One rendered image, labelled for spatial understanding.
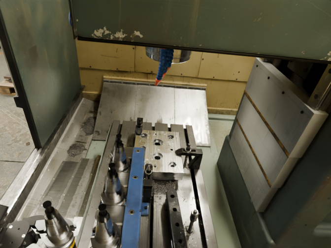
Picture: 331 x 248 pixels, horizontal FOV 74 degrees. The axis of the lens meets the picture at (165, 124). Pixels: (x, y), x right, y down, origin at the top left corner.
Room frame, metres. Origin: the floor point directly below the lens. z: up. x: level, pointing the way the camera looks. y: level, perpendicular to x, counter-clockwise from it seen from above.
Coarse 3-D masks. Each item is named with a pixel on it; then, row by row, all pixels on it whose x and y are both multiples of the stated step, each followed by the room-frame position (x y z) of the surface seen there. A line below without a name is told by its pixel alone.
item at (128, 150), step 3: (126, 147) 0.54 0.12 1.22; (129, 147) 0.54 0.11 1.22; (132, 147) 0.55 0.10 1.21; (111, 150) 0.52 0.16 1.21; (126, 150) 0.53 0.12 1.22; (129, 150) 0.53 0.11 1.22; (132, 150) 0.53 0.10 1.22; (111, 153) 0.51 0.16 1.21; (126, 153) 0.51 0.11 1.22; (129, 153) 0.52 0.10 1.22; (129, 156) 0.50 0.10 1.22
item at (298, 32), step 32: (96, 0) 0.42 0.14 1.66; (128, 0) 0.43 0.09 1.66; (160, 0) 0.44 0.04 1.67; (192, 0) 0.44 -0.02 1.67; (224, 0) 0.45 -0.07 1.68; (256, 0) 0.45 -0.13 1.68; (288, 0) 0.46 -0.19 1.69; (320, 0) 0.46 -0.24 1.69; (96, 32) 0.42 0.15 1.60; (128, 32) 0.43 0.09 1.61; (160, 32) 0.44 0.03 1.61; (192, 32) 0.44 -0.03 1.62; (224, 32) 0.45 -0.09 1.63; (256, 32) 0.45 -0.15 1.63; (288, 32) 0.46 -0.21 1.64; (320, 32) 0.47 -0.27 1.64
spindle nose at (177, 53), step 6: (150, 48) 0.71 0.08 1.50; (156, 48) 0.69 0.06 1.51; (150, 54) 0.71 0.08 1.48; (156, 54) 0.69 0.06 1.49; (174, 54) 0.69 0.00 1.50; (180, 54) 0.69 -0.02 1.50; (186, 54) 0.71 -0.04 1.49; (156, 60) 0.69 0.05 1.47; (174, 60) 0.69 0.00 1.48; (180, 60) 0.70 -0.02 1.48; (186, 60) 0.72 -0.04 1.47
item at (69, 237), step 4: (68, 220) 0.27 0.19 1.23; (68, 224) 0.26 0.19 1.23; (72, 224) 0.26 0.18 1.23; (72, 228) 0.26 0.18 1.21; (44, 232) 0.24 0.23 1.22; (68, 232) 0.24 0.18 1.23; (72, 232) 0.24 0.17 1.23; (68, 236) 0.23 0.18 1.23; (72, 236) 0.24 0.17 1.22; (44, 240) 0.22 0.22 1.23; (48, 240) 0.22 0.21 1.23; (64, 240) 0.22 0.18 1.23; (68, 240) 0.23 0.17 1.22; (72, 240) 0.23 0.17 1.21; (48, 244) 0.21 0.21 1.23; (52, 244) 0.21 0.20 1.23; (56, 244) 0.21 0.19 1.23; (60, 244) 0.21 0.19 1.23; (64, 244) 0.22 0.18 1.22; (68, 244) 0.22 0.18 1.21
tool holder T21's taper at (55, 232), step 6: (54, 216) 0.23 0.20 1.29; (60, 216) 0.24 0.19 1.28; (48, 222) 0.22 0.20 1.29; (54, 222) 0.23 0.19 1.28; (60, 222) 0.24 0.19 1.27; (66, 222) 0.25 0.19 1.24; (48, 228) 0.22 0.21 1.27; (54, 228) 0.22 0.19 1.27; (60, 228) 0.23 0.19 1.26; (66, 228) 0.24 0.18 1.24; (48, 234) 0.22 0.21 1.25; (54, 234) 0.22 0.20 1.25; (60, 234) 0.23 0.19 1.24; (66, 234) 0.23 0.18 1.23; (54, 240) 0.22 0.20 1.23; (60, 240) 0.22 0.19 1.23
